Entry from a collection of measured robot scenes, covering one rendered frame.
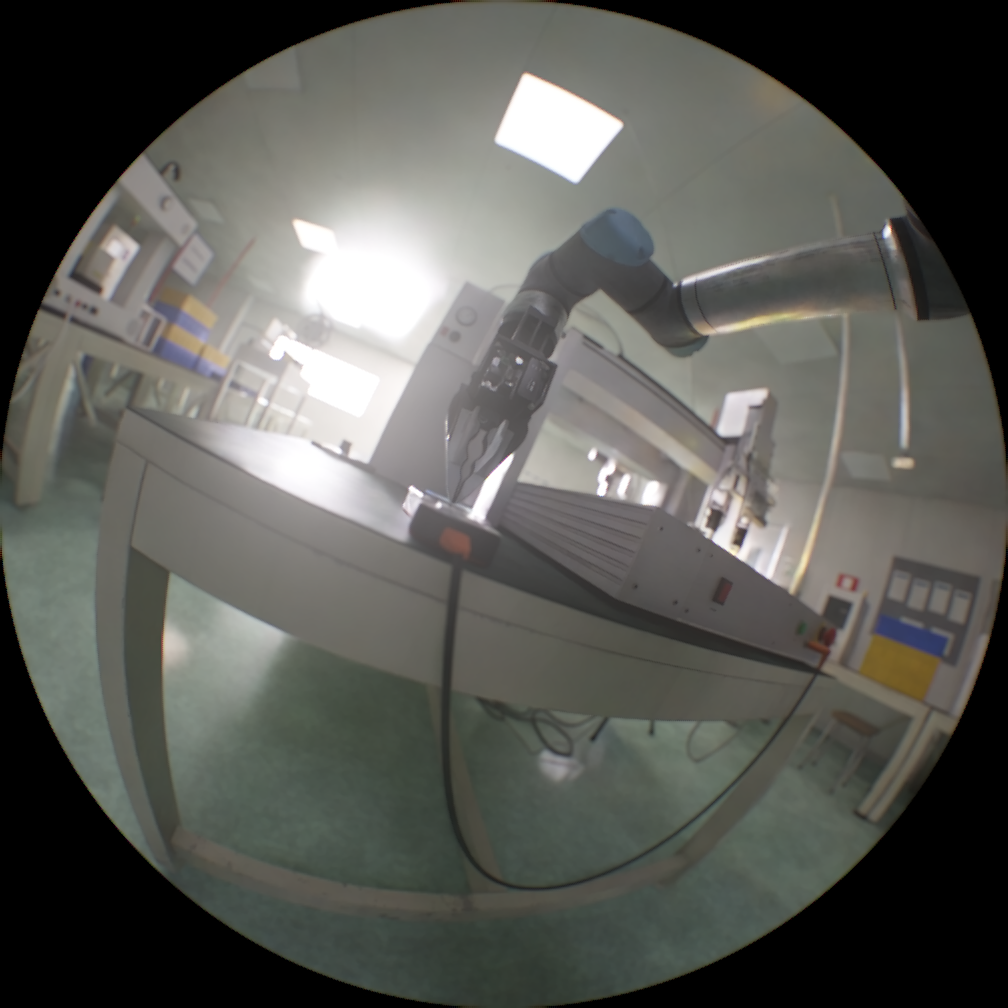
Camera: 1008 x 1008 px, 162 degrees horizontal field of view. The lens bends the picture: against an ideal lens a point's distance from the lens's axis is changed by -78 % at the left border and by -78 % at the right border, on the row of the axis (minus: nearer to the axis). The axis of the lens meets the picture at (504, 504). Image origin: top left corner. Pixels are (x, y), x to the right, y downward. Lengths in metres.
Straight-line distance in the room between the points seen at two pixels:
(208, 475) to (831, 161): 2.27
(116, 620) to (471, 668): 0.30
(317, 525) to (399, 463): 0.53
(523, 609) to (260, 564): 0.18
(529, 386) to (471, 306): 0.50
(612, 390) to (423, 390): 0.42
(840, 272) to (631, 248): 0.21
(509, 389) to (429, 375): 0.43
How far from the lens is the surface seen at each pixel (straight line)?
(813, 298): 0.40
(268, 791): 0.96
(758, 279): 0.41
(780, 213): 2.35
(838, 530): 5.08
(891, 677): 2.91
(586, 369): 0.81
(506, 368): 0.36
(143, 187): 1.88
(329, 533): 0.23
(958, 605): 4.65
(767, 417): 1.12
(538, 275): 0.48
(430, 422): 0.75
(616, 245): 0.41
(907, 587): 4.69
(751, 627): 0.55
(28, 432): 1.82
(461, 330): 0.80
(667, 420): 0.93
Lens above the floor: 0.80
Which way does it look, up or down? level
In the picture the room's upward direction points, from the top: 24 degrees clockwise
